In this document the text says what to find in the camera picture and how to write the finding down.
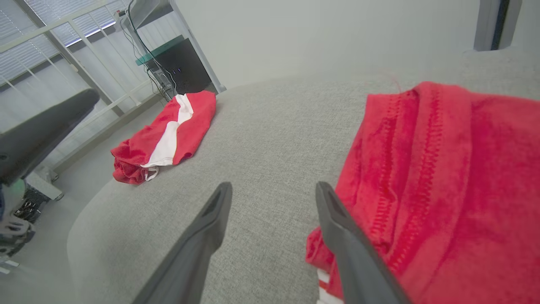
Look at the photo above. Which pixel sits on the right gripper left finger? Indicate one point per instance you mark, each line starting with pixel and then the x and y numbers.
pixel 190 261

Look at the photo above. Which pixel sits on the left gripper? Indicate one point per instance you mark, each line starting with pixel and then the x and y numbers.
pixel 14 219

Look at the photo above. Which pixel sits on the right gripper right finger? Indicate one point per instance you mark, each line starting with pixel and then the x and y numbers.
pixel 358 261

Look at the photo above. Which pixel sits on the red shorts with white stripe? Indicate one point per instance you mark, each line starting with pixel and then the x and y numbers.
pixel 143 152

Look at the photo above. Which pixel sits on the red jersey with white sleeves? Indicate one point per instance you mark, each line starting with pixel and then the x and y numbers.
pixel 464 190

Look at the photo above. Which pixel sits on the window blinds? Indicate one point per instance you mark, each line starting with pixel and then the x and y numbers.
pixel 25 55

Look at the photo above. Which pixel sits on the white metal railing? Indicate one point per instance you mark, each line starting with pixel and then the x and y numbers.
pixel 84 42

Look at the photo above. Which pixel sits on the black computer case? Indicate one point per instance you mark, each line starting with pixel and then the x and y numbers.
pixel 187 67

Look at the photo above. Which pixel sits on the grey partition post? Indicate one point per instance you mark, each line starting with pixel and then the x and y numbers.
pixel 491 25

